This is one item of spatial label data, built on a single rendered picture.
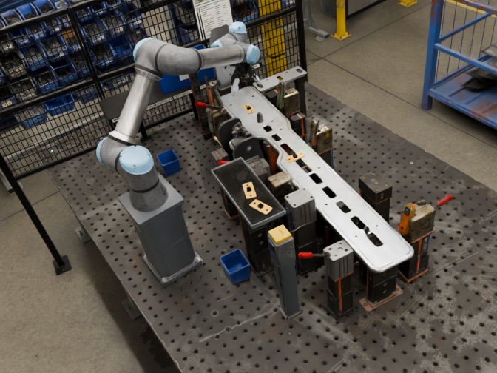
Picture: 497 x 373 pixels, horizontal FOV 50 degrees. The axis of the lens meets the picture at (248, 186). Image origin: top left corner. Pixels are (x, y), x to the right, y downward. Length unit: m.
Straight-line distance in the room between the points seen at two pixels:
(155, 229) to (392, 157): 1.30
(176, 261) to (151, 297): 0.19
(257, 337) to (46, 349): 1.52
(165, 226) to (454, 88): 2.79
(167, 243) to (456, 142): 2.48
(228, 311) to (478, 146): 2.43
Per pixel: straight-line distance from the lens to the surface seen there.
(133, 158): 2.04
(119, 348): 3.15
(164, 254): 2.28
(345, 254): 1.91
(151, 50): 2.12
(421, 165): 2.80
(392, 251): 2.00
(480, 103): 4.23
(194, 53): 2.09
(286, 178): 2.17
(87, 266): 3.61
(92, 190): 3.01
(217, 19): 3.09
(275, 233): 1.85
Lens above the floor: 2.53
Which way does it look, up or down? 42 degrees down
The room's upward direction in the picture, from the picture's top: 11 degrees counter-clockwise
